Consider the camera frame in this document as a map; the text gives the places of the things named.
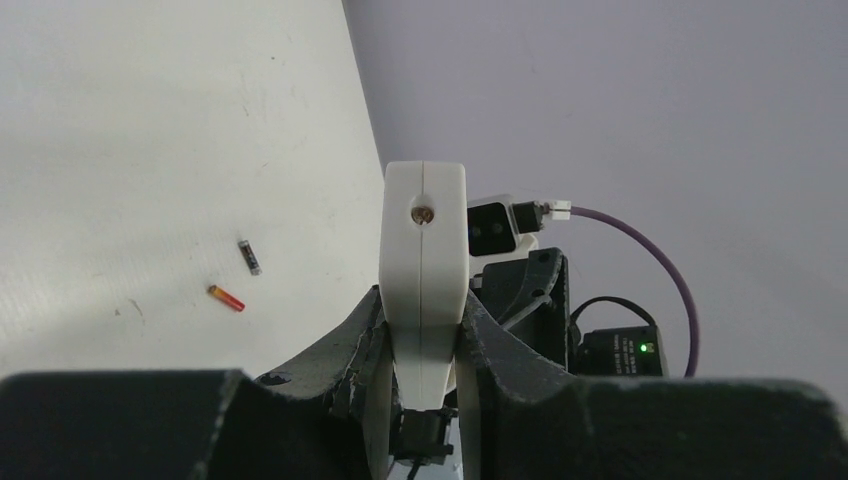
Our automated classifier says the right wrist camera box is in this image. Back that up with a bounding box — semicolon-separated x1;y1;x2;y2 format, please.
467;194;572;258

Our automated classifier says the white remote control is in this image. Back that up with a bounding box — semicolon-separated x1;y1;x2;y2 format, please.
378;161;470;411

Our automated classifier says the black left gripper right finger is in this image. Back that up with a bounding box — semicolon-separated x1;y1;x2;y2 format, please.
456;295;847;479

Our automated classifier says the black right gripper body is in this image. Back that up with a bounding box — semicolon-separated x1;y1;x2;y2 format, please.
472;248;571;367

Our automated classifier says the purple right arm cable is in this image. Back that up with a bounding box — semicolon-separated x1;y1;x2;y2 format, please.
568;205;701;379

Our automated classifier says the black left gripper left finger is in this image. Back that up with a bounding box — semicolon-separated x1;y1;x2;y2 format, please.
1;288;393;479

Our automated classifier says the black silver AAA battery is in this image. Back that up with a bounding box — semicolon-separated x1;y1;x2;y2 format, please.
237;240;262;276

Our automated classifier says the orange red AAA battery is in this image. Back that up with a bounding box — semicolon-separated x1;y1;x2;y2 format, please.
207;285;245;312

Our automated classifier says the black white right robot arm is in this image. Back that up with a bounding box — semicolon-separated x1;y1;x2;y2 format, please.
472;248;667;377

